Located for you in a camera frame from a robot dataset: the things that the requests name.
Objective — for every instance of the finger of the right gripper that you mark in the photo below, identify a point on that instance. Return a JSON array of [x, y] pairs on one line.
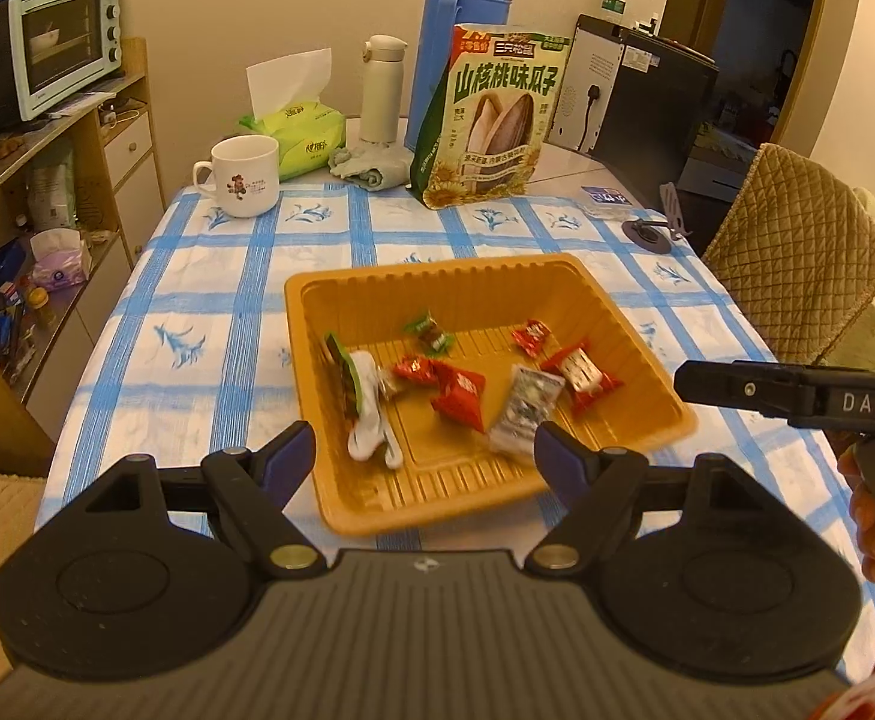
[[769, 388]]

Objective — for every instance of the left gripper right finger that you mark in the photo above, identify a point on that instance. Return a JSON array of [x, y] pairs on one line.
[[599, 489]]

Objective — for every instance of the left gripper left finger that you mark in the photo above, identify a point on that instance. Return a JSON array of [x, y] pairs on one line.
[[251, 490]]

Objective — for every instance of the large red snack packet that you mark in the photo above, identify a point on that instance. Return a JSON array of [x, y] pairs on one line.
[[587, 382]]

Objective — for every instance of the grey mixed nuts packet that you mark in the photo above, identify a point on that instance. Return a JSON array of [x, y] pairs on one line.
[[531, 400]]

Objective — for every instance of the clear green long packet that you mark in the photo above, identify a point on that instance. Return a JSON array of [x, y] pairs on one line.
[[363, 392]]

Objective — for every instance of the small red candy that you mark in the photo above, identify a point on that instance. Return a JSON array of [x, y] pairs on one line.
[[531, 338]]

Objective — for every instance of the red pillow snack packet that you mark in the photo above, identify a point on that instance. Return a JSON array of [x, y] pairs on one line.
[[459, 397]]

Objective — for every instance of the long red snack stick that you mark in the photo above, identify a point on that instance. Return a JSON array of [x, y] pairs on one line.
[[418, 370]]

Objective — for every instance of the green candy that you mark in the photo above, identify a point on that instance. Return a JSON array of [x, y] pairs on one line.
[[430, 336]]

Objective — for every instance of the person's right hand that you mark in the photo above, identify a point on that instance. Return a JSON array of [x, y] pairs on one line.
[[861, 507]]

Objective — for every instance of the right quilted chair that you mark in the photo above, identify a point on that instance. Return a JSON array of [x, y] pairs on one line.
[[797, 254]]

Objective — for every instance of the blue checked tablecloth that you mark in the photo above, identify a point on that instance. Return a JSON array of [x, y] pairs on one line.
[[196, 357]]

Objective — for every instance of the phone stand with round base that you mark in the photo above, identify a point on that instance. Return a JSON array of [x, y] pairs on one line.
[[658, 236]]

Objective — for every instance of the small clear blue box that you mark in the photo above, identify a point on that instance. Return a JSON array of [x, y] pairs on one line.
[[606, 198]]

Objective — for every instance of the purple tissue box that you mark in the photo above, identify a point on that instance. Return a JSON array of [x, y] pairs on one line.
[[61, 259]]

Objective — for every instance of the white cartoon mug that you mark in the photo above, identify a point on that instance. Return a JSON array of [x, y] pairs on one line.
[[241, 175]]

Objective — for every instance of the wooden shelf cabinet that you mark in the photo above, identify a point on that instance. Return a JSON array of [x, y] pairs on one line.
[[79, 199]]

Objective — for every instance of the black white appliance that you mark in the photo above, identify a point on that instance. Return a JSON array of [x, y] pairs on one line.
[[632, 102]]

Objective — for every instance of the grey folded cloth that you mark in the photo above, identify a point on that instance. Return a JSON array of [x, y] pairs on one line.
[[372, 166]]

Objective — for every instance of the sunflower seed bag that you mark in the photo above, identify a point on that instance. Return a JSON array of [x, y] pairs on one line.
[[484, 130]]

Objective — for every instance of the green tissue pack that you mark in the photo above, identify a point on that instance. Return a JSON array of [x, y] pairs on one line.
[[285, 94]]

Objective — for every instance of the white insulated bottle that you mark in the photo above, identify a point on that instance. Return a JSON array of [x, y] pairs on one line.
[[384, 68]]

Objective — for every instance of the mint toaster oven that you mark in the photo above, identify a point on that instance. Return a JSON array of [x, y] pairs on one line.
[[50, 49]]

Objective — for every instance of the blue thermos jug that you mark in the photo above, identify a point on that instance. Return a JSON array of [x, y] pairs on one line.
[[433, 49]]

